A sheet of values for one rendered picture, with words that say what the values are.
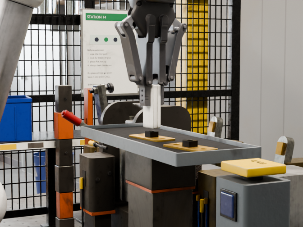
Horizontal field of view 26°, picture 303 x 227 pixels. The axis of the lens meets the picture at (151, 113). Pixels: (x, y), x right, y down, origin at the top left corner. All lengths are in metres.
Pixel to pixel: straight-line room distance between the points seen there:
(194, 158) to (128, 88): 1.52
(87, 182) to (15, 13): 0.43
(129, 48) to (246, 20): 3.20
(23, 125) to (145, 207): 1.06
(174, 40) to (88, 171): 0.43
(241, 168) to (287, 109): 3.14
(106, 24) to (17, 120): 0.53
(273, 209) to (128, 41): 0.36
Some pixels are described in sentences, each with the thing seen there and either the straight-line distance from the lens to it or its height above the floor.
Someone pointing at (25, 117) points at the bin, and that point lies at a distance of 2.05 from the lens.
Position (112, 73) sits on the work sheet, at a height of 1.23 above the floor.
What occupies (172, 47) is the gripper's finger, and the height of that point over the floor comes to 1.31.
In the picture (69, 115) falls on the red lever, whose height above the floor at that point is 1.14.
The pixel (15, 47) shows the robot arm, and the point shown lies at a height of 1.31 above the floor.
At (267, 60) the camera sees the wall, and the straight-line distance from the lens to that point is 4.06.
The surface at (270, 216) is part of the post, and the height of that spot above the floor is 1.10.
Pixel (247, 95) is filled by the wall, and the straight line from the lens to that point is 4.20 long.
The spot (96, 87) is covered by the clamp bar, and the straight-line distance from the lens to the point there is 1.75.
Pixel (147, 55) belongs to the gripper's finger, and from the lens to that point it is 1.04.
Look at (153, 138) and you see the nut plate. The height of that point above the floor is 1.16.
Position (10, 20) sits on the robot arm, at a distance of 1.54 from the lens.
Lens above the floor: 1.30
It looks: 5 degrees down
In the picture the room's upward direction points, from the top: straight up
